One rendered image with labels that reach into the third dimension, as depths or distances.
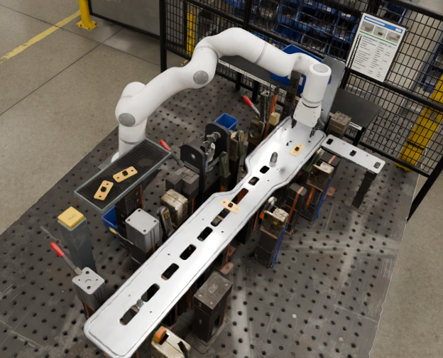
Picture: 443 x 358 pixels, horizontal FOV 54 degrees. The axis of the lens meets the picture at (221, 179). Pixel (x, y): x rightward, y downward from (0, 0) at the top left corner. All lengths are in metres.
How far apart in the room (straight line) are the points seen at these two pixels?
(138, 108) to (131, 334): 0.89
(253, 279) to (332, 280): 0.35
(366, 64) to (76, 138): 2.20
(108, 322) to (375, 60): 1.67
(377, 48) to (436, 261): 1.56
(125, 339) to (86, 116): 2.52
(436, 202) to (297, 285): 1.87
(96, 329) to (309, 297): 0.90
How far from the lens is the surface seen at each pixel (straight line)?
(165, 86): 1.81
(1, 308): 1.97
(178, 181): 1.70
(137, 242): 1.62
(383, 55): 2.29
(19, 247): 2.10
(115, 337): 1.49
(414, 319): 2.94
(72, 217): 1.55
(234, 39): 1.67
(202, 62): 1.68
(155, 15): 4.28
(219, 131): 1.81
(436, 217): 3.49
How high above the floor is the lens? 2.37
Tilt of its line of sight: 48 degrees down
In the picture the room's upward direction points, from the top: 7 degrees clockwise
